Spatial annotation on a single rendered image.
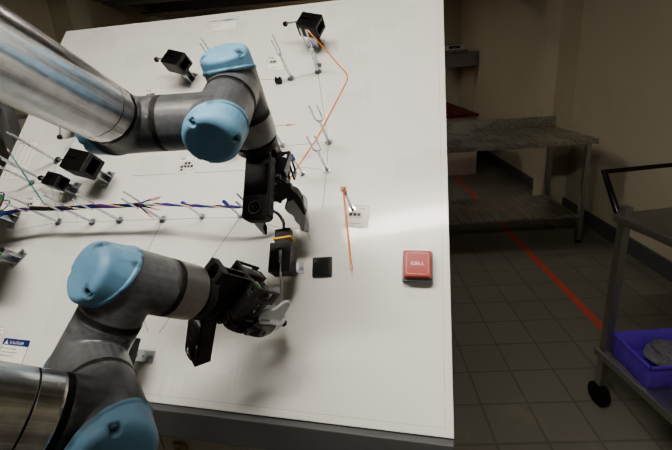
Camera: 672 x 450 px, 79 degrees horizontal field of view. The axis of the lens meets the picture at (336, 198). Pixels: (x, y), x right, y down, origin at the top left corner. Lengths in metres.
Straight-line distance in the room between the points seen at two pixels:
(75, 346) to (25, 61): 0.30
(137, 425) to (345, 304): 0.47
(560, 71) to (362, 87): 3.35
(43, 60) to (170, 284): 0.27
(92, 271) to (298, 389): 0.45
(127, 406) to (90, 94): 0.30
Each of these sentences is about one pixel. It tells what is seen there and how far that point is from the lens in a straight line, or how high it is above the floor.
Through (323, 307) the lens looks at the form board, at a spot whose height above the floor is 1.02.
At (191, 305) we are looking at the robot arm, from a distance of 0.58.
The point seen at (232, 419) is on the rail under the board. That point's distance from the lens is 0.86.
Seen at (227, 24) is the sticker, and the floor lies 1.60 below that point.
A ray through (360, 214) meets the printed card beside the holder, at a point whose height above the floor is 1.16.
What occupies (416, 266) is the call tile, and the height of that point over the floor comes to 1.10.
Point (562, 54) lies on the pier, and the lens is 4.26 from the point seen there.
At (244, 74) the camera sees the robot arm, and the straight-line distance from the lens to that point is 0.62.
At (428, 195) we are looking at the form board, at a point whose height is 1.19.
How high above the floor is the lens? 1.45
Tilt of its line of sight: 17 degrees down
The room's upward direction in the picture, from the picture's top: 4 degrees counter-clockwise
